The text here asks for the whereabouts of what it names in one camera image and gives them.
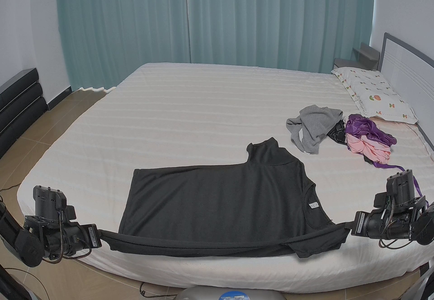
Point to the grey bedside table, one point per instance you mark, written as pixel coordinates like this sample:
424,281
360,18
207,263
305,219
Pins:
366,52

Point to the blue-green curtain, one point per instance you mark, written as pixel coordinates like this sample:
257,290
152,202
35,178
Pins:
125,20
271,10

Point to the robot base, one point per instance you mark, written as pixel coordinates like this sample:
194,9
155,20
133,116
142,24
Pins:
230,294

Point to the grey garment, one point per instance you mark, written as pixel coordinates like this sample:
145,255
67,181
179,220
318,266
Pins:
315,122

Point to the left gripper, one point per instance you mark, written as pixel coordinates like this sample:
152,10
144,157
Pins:
79,236

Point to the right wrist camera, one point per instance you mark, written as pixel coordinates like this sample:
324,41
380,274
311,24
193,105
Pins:
380,200

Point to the bed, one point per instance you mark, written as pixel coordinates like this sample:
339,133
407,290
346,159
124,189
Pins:
203,102

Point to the pile of clothes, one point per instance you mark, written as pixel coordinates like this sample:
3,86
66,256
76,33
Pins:
362,132

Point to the black chest of drawers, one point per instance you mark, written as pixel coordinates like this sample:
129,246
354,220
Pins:
20,105

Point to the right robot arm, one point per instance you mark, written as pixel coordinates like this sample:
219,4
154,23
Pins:
403,186

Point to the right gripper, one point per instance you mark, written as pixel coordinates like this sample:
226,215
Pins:
371,224

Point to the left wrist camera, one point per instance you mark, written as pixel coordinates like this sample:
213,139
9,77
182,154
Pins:
70,213

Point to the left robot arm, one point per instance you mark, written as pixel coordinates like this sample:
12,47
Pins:
47,202

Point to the white printed pillow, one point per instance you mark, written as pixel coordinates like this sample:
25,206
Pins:
376,91

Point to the black T-shirt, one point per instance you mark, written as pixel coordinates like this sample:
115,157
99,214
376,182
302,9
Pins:
220,197

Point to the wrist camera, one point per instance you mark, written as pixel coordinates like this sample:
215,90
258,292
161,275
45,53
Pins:
380,200
70,213

